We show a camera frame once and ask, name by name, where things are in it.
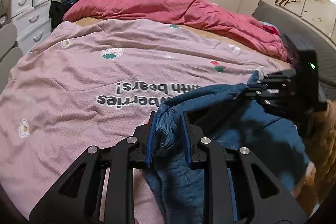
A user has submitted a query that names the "blue denim pants lace hem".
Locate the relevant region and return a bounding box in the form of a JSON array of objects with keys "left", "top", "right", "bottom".
[{"left": 145, "top": 69, "right": 312, "bottom": 223}]

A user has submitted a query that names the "grey padded headboard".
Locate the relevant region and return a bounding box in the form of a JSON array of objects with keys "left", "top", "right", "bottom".
[{"left": 252, "top": 0, "right": 336, "bottom": 101}]

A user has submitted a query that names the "brown plush teddy bear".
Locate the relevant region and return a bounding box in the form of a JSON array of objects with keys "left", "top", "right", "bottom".
[{"left": 296, "top": 100, "right": 335, "bottom": 216}]

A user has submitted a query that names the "pink strawberry bear bedsheet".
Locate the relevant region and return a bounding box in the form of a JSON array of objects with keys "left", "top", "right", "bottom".
[{"left": 1, "top": 19, "right": 288, "bottom": 218}]

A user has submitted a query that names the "red pink quilt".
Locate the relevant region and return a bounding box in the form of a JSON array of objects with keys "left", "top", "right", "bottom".
[{"left": 63, "top": 0, "right": 289, "bottom": 61}]

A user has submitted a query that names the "grey padded bed footboard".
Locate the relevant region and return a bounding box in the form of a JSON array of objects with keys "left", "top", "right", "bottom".
[{"left": 0, "top": 23, "right": 23, "bottom": 92}]

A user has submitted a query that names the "white drawer cabinet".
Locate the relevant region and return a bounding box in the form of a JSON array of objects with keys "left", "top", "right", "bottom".
[{"left": 7, "top": 0, "right": 51, "bottom": 54}]

